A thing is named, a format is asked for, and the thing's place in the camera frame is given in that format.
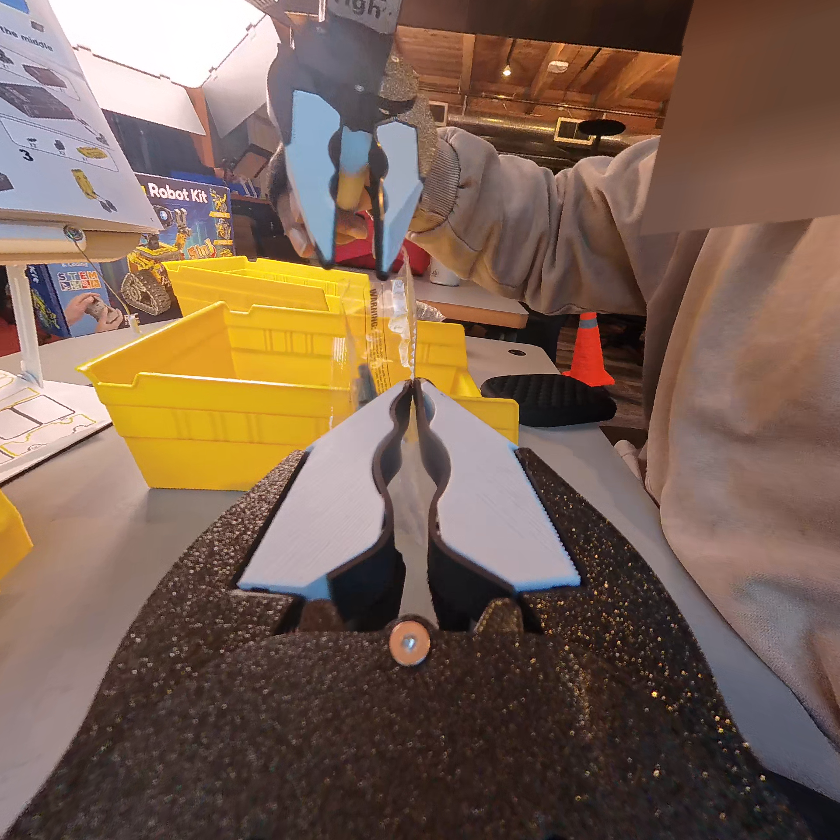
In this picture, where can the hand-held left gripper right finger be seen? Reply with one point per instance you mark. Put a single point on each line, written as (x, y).
(507, 527)

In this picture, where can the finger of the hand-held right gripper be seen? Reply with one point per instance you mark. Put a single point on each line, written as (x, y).
(315, 166)
(397, 191)

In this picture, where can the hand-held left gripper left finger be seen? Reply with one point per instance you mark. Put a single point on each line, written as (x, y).
(315, 527)

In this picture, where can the small clear bag white label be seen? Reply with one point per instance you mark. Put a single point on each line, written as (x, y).
(387, 330)

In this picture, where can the yellow bin with bricks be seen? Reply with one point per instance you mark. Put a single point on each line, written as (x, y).
(198, 408)
(249, 283)

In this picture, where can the yellow storage bin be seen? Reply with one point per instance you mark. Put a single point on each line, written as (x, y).
(10, 533)

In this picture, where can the person's right forearm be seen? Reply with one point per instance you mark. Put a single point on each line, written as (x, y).
(552, 224)

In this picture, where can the grey desk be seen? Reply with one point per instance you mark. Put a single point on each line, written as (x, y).
(618, 500)

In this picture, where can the wooden edged background desk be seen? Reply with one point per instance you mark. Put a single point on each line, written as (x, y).
(479, 306)

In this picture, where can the person's right hand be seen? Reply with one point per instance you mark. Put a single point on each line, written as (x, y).
(348, 224)

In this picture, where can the black wrist rest pad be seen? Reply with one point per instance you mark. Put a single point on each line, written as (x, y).
(546, 398)

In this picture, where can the printed toy box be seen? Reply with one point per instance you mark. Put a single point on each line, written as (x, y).
(171, 224)

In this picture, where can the white air vent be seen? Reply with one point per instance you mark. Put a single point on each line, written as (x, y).
(571, 130)

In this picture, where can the orange traffic cone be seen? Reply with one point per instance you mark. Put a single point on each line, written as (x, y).
(589, 353)

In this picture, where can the white studio softbox light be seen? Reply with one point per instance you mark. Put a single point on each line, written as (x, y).
(145, 35)

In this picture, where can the black round lamp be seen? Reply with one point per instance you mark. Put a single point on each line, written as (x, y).
(602, 128)

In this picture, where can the instruction booklet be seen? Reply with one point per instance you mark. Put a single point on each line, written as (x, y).
(65, 119)

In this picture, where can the beige booklet stand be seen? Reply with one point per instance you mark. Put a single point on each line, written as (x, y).
(53, 246)

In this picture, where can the white printed sheet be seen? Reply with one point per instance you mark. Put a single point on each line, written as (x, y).
(46, 427)

